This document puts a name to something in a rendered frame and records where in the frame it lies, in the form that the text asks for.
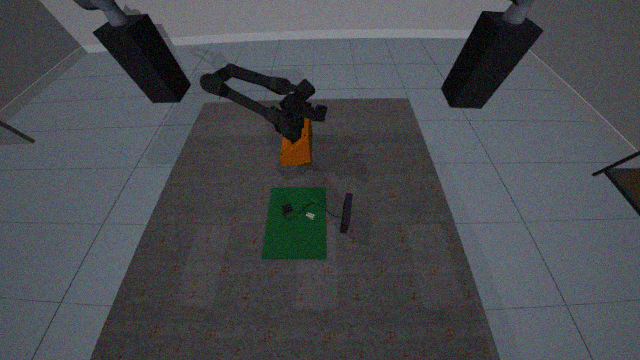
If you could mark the green circuit board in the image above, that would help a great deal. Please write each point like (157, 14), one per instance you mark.
(303, 237)

